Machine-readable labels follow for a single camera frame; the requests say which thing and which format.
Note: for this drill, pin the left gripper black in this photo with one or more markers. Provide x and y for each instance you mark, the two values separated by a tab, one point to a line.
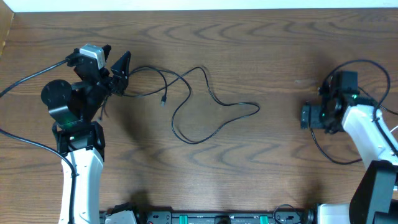
122	83

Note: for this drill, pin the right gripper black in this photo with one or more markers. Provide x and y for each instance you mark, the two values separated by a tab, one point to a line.
313	122

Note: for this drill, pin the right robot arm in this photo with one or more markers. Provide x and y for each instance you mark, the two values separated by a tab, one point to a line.
372	201

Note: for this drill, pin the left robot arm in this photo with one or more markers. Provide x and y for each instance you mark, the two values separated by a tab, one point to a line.
80	139

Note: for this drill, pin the wooden side panel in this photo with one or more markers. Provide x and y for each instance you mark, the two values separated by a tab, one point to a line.
6	19

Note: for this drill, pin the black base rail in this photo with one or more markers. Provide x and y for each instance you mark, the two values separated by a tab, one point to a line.
130	213

